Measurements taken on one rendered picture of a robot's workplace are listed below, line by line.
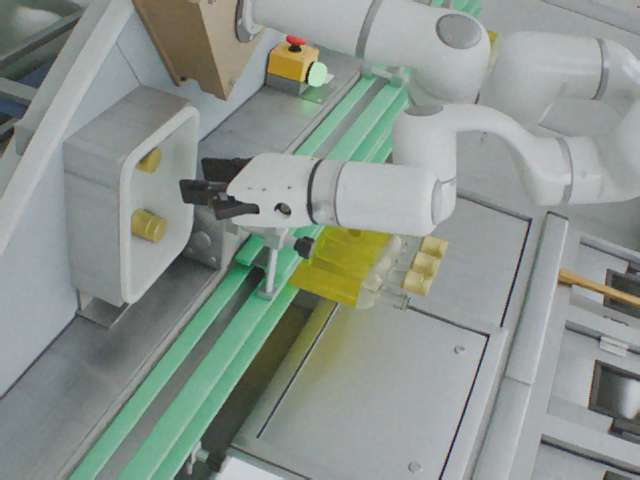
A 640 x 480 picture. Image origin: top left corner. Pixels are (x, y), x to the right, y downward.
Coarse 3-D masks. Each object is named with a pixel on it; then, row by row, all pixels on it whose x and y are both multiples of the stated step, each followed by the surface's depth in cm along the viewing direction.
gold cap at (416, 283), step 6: (408, 270) 127; (408, 276) 126; (414, 276) 126; (420, 276) 126; (426, 276) 127; (402, 282) 126; (408, 282) 126; (414, 282) 126; (420, 282) 126; (426, 282) 126; (402, 288) 127; (408, 288) 126; (414, 288) 126; (420, 288) 126; (426, 288) 125; (420, 294) 126; (426, 294) 126
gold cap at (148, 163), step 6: (156, 150) 95; (144, 156) 94; (150, 156) 94; (156, 156) 95; (138, 162) 95; (144, 162) 94; (150, 162) 94; (156, 162) 96; (138, 168) 95; (144, 168) 95; (150, 168) 95; (156, 168) 97
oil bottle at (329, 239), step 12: (324, 228) 131; (324, 240) 128; (336, 240) 129; (348, 240) 129; (360, 240) 130; (336, 252) 127; (348, 252) 127; (360, 252) 127; (372, 252) 128; (384, 252) 128; (372, 264) 125; (384, 264) 126; (384, 276) 126
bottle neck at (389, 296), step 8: (384, 288) 123; (392, 288) 123; (384, 296) 122; (392, 296) 122; (400, 296) 122; (408, 296) 122; (384, 304) 123; (392, 304) 122; (400, 304) 122; (408, 304) 124
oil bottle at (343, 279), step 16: (320, 256) 124; (336, 256) 125; (304, 272) 123; (320, 272) 122; (336, 272) 122; (352, 272) 122; (368, 272) 123; (304, 288) 125; (320, 288) 124; (336, 288) 123; (352, 288) 122; (368, 288) 121; (352, 304) 123; (368, 304) 123
